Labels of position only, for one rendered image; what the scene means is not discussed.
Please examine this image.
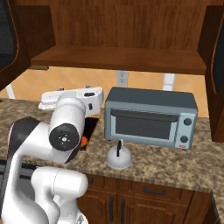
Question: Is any white wall outlet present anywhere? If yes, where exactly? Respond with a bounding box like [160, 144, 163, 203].
[116, 69, 129, 88]

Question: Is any dark toaster oven door handle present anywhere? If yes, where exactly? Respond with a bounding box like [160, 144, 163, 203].
[110, 108, 179, 123]

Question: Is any brown wooden wall cabinet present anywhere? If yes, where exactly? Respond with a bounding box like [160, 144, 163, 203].
[16, 0, 217, 76]

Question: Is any white wall plate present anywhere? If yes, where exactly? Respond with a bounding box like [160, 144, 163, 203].
[5, 83, 17, 101]
[162, 73, 176, 92]

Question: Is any grey toaster oven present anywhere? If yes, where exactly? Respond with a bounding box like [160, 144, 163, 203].
[103, 86, 200, 151]

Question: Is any wooden cabinet door, dark glass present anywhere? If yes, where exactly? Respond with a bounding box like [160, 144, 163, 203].
[197, 3, 224, 144]
[0, 0, 32, 92]

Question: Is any black cupboard door handle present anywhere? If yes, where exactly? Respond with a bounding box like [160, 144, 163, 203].
[108, 196, 115, 223]
[120, 198, 127, 224]

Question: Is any brown wooden cupboard door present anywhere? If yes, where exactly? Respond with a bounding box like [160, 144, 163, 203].
[117, 193, 188, 224]
[76, 188, 119, 224]

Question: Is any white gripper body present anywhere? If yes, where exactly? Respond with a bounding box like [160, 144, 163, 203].
[38, 88, 80, 111]

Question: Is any brown wooden drawer front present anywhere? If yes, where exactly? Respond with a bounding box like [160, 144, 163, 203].
[130, 180, 194, 203]
[86, 173, 118, 191]

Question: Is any dark glass toaster oven door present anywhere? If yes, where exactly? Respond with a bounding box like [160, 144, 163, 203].
[108, 107, 180, 142]

